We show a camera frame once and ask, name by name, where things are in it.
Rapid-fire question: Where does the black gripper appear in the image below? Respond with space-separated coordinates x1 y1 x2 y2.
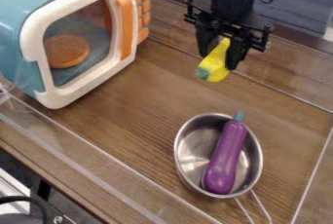
185 0 273 70

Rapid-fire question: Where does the clear acrylic barrier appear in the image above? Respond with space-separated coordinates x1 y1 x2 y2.
0 85 222 224

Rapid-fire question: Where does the purple toy eggplant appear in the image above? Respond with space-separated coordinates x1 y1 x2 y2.
202 112 248 195

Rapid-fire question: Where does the silver metal pot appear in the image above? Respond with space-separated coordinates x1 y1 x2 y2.
173 112 273 224

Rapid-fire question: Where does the yellow toy banana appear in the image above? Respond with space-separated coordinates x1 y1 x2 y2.
196 38 230 83

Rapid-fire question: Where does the blue toy microwave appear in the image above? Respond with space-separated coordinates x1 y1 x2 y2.
0 0 151 109

